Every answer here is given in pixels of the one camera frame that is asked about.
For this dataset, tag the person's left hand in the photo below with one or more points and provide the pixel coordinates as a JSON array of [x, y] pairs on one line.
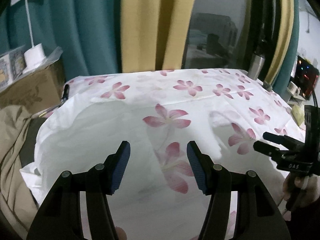
[[121, 233]]

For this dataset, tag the small grey stone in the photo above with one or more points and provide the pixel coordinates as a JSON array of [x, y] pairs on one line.
[[267, 86]]

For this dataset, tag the brown cardboard box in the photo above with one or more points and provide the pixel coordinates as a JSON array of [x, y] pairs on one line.
[[32, 90]]

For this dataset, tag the beige cloth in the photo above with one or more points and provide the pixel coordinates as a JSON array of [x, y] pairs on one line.
[[12, 155]]

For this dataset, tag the pink floral white tablecloth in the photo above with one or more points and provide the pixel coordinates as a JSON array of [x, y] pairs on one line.
[[150, 80]]

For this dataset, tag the person's right hand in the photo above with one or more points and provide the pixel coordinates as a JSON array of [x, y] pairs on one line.
[[307, 190]]

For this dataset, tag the yellow tissue pack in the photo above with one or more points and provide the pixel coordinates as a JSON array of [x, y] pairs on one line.
[[298, 115]]

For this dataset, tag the white desk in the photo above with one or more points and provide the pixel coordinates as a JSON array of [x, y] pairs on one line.
[[295, 101]]

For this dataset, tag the teal curtain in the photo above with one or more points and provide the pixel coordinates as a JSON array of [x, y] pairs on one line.
[[290, 55], [75, 25]]

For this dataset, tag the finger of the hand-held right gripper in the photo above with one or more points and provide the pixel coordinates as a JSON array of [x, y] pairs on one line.
[[282, 141], [270, 151]]

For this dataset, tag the white mug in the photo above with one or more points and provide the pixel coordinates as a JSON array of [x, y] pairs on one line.
[[293, 88]]

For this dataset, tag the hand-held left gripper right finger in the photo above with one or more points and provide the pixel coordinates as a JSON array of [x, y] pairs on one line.
[[197, 170]]

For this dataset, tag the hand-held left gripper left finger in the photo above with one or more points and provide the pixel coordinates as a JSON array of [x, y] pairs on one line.
[[120, 170]]

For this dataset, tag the white garment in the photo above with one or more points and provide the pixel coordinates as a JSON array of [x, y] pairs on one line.
[[100, 130]]

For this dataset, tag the white desk lamp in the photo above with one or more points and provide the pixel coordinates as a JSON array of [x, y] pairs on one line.
[[35, 55]]

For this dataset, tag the black computer case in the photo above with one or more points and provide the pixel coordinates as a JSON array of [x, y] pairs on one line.
[[306, 77]]

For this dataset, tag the stainless steel tumbler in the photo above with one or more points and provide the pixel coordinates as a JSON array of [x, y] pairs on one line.
[[257, 66]]

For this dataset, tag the dark framed glass window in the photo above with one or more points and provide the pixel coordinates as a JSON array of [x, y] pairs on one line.
[[220, 25]]

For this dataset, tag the yellow curtain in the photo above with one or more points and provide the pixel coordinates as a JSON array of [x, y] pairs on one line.
[[282, 30], [155, 25]]

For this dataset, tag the clear plastic sheet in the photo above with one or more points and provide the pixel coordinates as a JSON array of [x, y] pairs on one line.
[[51, 56]]

